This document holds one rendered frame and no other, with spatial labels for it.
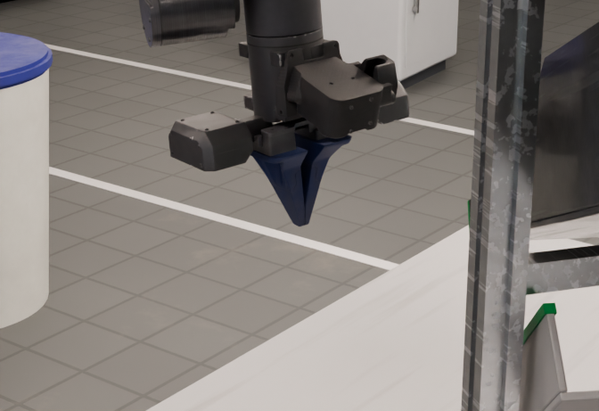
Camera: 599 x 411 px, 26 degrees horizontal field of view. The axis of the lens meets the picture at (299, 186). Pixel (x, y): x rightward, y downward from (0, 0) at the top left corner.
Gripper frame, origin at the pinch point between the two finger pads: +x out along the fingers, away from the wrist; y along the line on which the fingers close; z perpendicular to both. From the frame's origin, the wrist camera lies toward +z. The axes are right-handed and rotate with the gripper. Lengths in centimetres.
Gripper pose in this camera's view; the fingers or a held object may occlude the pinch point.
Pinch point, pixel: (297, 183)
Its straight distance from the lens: 100.5
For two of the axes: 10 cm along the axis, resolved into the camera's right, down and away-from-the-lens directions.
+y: 8.3, -2.5, 5.1
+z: 5.6, 2.3, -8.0
